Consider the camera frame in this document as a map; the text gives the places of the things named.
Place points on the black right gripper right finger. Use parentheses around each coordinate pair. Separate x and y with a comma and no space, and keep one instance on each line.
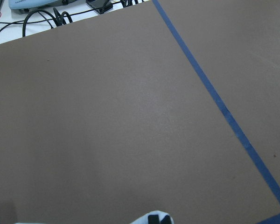
(166,220)

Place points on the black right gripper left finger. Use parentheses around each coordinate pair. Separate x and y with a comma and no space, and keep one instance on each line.
(153,219)

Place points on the light blue button-up shirt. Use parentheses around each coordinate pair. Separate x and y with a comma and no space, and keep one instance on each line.
(143,219)

